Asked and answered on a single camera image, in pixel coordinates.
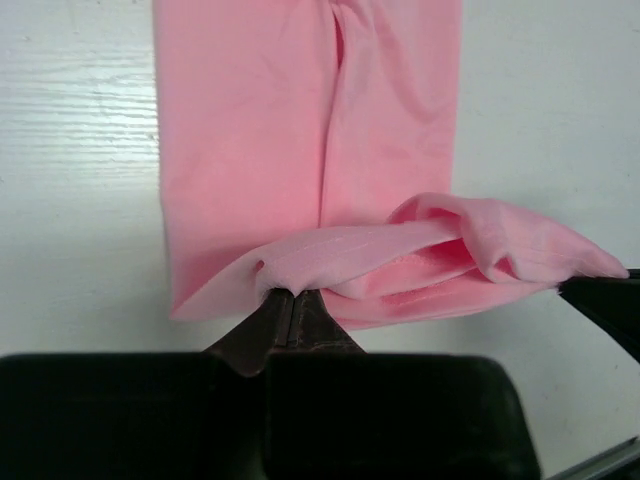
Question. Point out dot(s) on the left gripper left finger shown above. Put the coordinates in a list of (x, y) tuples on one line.
[(187, 415)]

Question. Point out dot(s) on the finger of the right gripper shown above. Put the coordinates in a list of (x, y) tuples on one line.
[(611, 304)]

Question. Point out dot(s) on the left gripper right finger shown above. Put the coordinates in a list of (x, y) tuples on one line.
[(333, 411)]

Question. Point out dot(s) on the pink t-shirt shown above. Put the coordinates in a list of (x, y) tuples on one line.
[(308, 145)]

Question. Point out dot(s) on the aluminium table edge rail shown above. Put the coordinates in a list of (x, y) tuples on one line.
[(620, 462)]

